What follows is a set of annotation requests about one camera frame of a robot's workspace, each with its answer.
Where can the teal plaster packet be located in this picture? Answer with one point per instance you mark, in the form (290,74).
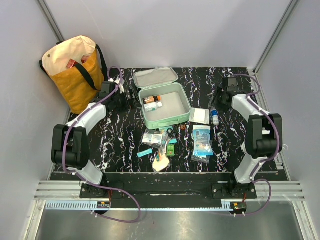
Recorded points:
(165,137)

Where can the clear bag yellow items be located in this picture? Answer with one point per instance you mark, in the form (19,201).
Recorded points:
(161,162)

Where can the white gauze pad packet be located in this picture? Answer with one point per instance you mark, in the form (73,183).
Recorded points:
(200,116)

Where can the white pill bottle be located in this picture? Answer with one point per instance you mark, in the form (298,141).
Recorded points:
(153,106)

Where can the orange tote bag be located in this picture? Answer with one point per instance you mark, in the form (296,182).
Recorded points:
(78,68)

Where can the mint green medicine case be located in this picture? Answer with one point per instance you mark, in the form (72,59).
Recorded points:
(162,82)

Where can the cyan sachet strip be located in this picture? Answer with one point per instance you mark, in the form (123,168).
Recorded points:
(144,153)

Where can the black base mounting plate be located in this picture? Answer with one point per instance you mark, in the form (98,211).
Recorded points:
(168,190)

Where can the small green box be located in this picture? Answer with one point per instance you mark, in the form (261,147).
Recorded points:
(170,150)

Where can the blue mask packet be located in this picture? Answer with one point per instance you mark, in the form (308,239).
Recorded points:
(202,149)

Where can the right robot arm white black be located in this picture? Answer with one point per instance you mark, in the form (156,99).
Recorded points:
(263,141)

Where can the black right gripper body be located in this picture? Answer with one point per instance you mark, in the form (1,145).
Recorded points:
(218,100)

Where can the clear bag white leaflets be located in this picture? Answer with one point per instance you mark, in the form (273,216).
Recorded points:
(152,137)

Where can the black handled scissors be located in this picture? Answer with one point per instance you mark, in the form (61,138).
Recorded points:
(171,133)

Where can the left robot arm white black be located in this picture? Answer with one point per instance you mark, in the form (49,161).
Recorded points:
(70,145)

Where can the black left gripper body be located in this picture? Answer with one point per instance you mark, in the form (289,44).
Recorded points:
(121,104)

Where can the brown bottle orange cap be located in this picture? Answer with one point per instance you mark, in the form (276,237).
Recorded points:
(151,99)

